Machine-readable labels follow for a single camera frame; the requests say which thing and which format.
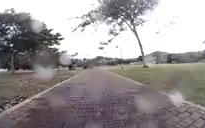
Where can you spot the pale left kerb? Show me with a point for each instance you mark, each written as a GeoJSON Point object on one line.
{"type": "Point", "coordinates": [33, 97]}

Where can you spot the leaf-strewn ground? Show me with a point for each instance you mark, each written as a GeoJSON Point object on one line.
{"type": "Point", "coordinates": [20, 86]}

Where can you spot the leaning broad-crown tree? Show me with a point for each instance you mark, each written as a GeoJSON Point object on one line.
{"type": "Point", "coordinates": [130, 10]}

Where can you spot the red brick path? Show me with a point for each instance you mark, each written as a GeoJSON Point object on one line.
{"type": "Point", "coordinates": [100, 100]}

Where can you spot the pale kerb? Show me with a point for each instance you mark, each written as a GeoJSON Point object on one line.
{"type": "Point", "coordinates": [133, 80]}
{"type": "Point", "coordinates": [33, 97]}

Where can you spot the distant tree line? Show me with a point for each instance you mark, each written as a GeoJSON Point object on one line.
{"type": "Point", "coordinates": [186, 56]}

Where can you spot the thin pole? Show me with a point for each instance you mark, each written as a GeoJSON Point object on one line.
{"type": "Point", "coordinates": [120, 56]}

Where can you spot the large dark tree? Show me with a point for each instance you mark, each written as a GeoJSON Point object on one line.
{"type": "Point", "coordinates": [16, 33]}

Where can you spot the pale right kerb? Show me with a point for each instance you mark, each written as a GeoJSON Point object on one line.
{"type": "Point", "coordinates": [133, 80]}

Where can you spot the green grass lawn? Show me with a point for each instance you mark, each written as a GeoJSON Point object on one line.
{"type": "Point", "coordinates": [183, 80]}

